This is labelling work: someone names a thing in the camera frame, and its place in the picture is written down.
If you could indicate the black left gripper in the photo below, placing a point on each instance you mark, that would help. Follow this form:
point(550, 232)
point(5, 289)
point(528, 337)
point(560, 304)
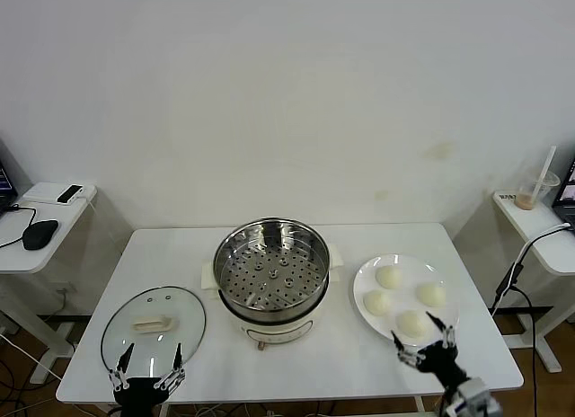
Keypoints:
point(139, 390)

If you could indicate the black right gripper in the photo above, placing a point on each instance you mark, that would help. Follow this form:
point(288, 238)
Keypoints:
point(438, 365)

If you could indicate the white steamed baozi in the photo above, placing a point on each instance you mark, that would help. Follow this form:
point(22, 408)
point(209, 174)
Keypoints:
point(377, 302)
point(412, 323)
point(432, 295)
point(389, 277)

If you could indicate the stainless steel steamer basket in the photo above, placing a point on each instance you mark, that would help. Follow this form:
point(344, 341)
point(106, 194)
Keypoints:
point(269, 282)

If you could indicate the white round plate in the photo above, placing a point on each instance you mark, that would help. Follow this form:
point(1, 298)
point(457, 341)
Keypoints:
point(404, 300)

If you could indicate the black floor bar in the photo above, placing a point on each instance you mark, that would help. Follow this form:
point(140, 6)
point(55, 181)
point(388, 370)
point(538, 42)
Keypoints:
point(63, 317)
point(525, 309)

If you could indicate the cream electric cooking pot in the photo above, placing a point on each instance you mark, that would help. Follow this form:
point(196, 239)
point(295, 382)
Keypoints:
point(278, 331)

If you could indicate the white side table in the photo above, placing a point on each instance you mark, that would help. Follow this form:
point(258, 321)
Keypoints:
point(530, 219)
point(18, 259)

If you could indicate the black computer mouse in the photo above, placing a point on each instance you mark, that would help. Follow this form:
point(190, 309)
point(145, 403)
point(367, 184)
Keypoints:
point(39, 233)

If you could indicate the clear plastic drink cup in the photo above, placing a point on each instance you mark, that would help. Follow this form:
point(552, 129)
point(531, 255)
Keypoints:
point(528, 200)

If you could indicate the white phone with black screen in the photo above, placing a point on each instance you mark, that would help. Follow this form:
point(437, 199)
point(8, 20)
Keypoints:
point(69, 194)

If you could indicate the flat white box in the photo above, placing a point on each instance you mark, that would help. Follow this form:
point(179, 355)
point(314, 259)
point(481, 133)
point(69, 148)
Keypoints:
point(38, 193)

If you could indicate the dark laptop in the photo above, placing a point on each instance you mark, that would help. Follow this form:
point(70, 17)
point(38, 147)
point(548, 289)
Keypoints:
point(568, 183)
point(5, 183)

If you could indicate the white drinking straw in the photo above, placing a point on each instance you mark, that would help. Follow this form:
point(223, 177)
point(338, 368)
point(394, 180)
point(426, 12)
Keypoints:
point(547, 165)

